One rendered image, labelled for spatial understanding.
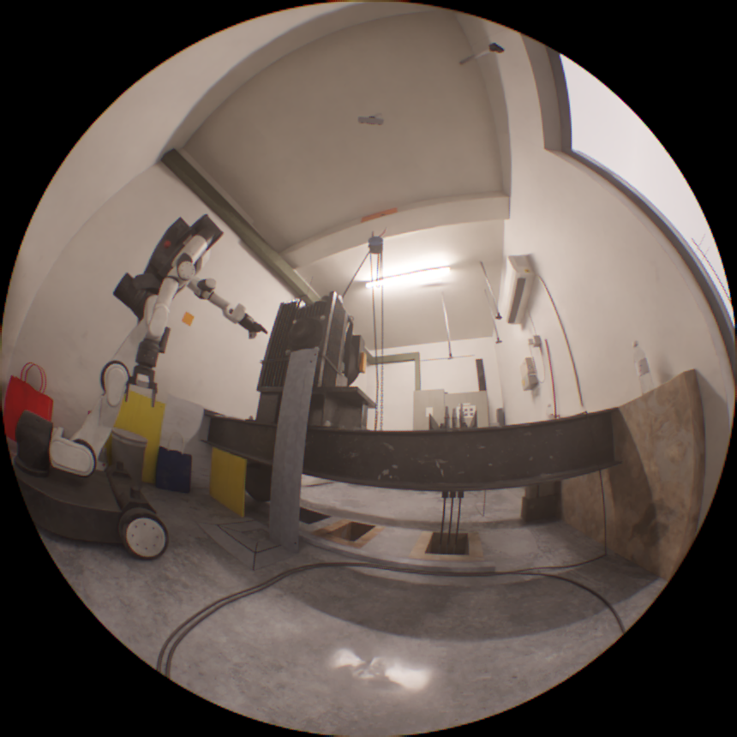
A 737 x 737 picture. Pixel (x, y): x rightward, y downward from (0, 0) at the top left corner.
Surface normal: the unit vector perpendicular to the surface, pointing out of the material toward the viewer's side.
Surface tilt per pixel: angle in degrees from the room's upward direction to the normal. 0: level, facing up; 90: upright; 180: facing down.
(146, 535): 90
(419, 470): 90
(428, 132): 180
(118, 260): 90
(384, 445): 90
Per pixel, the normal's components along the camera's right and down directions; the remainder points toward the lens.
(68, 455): 0.96, -0.04
